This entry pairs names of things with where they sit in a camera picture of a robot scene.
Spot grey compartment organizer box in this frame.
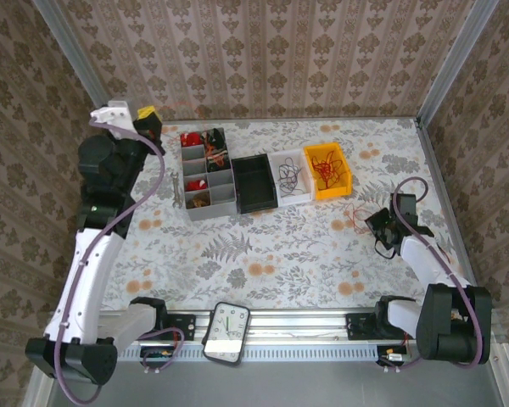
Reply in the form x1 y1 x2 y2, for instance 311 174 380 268
179 126 239 223

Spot black plastic bin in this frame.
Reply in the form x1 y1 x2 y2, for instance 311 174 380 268
231 153 280 215

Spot yellow plastic bin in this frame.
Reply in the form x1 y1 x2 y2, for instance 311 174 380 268
302 141 353 202

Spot aluminium table edge rail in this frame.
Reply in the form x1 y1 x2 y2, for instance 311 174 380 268
414 117 479 290

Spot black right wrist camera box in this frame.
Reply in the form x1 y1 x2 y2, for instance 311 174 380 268
390 192 418 221

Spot black and red small items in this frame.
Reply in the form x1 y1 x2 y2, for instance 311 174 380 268
200 128 225 148

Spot black framed white clock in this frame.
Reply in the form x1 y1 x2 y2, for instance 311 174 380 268
200 301 252 366

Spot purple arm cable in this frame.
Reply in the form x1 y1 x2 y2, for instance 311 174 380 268
52 116 167 407
389 176 489 371

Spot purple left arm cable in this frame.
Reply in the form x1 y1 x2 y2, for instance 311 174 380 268
52 116 167 407

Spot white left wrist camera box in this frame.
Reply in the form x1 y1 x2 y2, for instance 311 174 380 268
89 99 136 139

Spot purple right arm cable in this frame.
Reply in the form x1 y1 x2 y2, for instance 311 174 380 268
389 176 489 371

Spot white plastic bin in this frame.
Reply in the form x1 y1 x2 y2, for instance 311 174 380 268
268 148 316 209

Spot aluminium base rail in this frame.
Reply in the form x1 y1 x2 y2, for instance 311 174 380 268
99 308 421 341

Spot slotted grey cable duct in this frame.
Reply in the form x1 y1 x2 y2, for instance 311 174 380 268
116 338 413 362

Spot red thin cable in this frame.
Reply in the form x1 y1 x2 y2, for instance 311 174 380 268
342 202 372 234
310 151 345 192

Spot aluminium frame post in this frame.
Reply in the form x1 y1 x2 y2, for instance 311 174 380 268
31 0 110 108
414 0 501 128

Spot dark purple thin cable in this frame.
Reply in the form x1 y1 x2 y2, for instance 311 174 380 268
277 157 304 197

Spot silver open-end wrench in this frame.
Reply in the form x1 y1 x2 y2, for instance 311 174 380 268
169 170 184 209

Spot mixed cable bundle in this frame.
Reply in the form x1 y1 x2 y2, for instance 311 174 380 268
205 146 231 170

